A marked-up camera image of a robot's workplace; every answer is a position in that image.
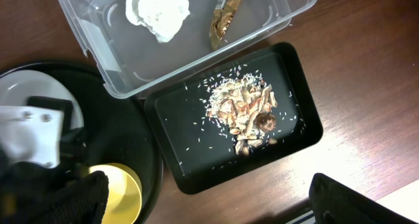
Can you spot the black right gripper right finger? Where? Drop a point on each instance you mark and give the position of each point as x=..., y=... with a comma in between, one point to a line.
x=335, y=203

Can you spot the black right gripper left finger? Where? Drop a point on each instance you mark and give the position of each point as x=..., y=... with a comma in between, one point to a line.
x=82, y=202

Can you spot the yellow bowl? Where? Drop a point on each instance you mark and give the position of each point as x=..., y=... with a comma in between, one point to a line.
x=124, y=201

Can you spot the food scraps pile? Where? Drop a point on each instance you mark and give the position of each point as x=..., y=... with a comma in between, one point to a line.
x=242, y=107

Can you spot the white tissue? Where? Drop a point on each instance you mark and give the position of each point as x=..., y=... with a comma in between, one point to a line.
x=163, y=18

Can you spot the brown snack wrapper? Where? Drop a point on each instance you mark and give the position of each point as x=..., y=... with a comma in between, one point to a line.
x=223, y=15

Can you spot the round black tray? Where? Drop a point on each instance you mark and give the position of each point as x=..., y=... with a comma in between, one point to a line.
x=116, y=130

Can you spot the white round plate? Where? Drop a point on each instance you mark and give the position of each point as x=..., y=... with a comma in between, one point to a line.
x=18, y=86

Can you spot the black rectangular tray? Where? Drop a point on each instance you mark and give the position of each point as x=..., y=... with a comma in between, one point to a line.
x=200, y=150

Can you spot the clear plastic bin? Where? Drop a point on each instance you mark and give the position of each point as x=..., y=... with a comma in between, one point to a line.
x=130, y=59

